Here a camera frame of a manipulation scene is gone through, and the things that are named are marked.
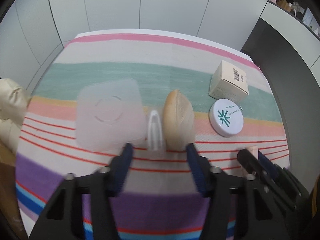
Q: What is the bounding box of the cream puffer jacket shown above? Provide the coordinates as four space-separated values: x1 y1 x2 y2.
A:
1 79 31 155

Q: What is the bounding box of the brown cardboard box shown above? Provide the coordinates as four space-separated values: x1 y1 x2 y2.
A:
1 142 28 239

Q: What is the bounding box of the translucent plastic lid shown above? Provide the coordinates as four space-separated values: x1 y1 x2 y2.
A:
75 79 146 152

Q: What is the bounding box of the clear plastic sponge holder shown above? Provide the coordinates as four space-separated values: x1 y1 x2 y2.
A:
146 108 166 160

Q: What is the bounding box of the white curved shelf counter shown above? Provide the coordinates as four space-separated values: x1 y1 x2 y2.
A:
260 2 319 82

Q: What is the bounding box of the beige cardboard box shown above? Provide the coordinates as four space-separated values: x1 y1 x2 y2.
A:
209 61 249 103

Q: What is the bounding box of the white round cosmetic compact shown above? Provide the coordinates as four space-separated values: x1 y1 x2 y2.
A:
209 99 244 138

